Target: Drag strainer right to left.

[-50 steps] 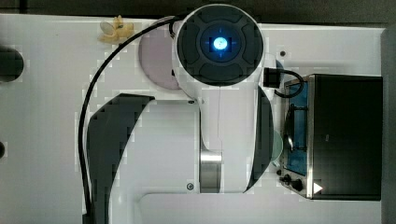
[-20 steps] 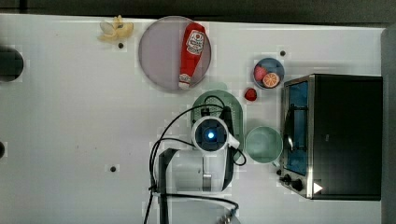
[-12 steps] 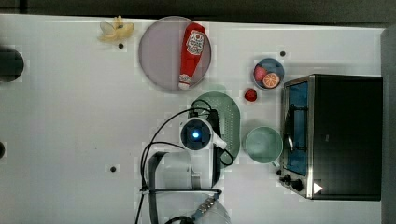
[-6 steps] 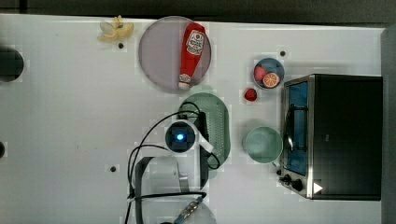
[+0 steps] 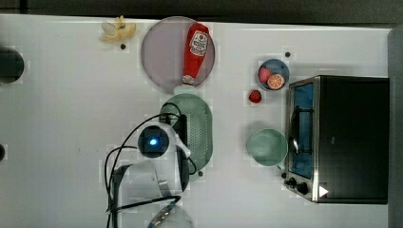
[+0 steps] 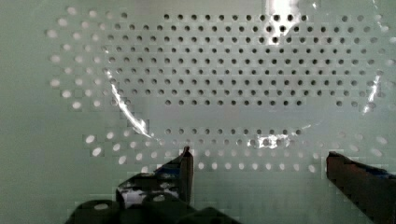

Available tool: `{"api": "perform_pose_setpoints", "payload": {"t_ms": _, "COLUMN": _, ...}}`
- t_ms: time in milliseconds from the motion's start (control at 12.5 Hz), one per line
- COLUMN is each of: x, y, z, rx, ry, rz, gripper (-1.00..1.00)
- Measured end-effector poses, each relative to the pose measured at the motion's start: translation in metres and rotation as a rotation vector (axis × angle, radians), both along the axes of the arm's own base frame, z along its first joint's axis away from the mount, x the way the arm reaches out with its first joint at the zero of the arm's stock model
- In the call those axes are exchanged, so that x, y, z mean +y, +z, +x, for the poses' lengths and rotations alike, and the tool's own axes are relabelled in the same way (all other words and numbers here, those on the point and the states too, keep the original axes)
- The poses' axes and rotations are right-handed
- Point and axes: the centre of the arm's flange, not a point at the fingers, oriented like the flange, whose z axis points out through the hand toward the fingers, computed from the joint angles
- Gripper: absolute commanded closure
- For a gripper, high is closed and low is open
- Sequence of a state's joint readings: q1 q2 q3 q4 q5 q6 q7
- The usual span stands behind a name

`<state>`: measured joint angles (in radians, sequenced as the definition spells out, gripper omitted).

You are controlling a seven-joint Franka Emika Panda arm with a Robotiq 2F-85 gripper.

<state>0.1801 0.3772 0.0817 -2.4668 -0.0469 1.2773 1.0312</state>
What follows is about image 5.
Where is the green plastic cup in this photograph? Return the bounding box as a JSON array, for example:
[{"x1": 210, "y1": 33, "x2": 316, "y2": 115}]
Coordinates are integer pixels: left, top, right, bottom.
[{"x1": 246, "y1": 128, "x2": 288, "y2": 170}]

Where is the black round object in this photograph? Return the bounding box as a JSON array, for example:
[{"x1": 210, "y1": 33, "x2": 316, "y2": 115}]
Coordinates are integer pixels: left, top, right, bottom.
[{"x1": 0, "y1": 47, "x2": 25, "y2": 84}]

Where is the black cable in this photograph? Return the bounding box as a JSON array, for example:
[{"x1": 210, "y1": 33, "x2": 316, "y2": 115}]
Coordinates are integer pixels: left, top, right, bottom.
[{"x1": 104, "y1": 102, "x2": 198, "y2": 228}]

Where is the yellow plush banana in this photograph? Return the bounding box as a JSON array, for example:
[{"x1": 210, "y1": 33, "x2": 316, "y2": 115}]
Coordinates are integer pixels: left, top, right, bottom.
[{"x1": 100, "y1": 15, "x2": 137, "y2": 43}]

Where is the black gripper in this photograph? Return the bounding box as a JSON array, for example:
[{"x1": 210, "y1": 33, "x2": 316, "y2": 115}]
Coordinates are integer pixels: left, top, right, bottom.
[{"x1": 160, "y1": 113, "x2": 190, "y2": 192}]

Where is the silver toaster oven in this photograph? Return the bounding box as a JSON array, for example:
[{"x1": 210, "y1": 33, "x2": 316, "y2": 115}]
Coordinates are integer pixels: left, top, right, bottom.
[{"x1": 282, "y1": 75, "x2": 390, "y2": 204}]

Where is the orange slice toy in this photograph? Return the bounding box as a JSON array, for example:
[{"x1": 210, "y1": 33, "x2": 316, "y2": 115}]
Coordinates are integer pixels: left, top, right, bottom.
[{"x1": 267, "y1": 74, "x2": 285, "y2": 90}]

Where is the red toy strawberry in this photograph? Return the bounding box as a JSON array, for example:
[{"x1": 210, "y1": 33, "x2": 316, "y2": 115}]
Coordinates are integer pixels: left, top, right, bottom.
[{"x1": 248, "y1": 89, "x2": 262, "y2": 104}]

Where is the pink toy fruit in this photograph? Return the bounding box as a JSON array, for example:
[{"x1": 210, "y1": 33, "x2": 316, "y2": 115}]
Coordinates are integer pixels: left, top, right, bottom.
[{"x1": 259, "y1": 66, "x2": 272, "y2": 83}]

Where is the green plastic strainer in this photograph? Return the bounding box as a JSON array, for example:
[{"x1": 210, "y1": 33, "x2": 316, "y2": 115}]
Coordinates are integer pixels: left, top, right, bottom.
[{"x1": 159, "y1": 85, "x2": 213, "y2": 181}]

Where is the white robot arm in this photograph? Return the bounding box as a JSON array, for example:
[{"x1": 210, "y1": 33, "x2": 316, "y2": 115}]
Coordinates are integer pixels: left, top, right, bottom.
[{"x1": 104, "y1": 113, "x2": 191, "y2": 228}]

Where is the grey round plate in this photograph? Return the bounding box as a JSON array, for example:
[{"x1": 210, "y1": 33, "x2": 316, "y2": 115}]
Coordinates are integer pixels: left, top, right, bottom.
[{"x1": 141, "y1": 16, "x2": 198, "y2": 93}]

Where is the blue small bowl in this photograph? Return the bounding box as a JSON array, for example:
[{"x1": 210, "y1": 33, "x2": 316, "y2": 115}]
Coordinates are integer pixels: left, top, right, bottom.
[{"x1": 257, "y1": 59, "x2": 290, "y2": 91}]

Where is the red plush ketchup bottle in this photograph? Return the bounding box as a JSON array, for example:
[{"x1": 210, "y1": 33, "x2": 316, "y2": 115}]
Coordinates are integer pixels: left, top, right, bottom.
[{"x1": 182, "y1": 23, "x2": 209, "y2": 86}]

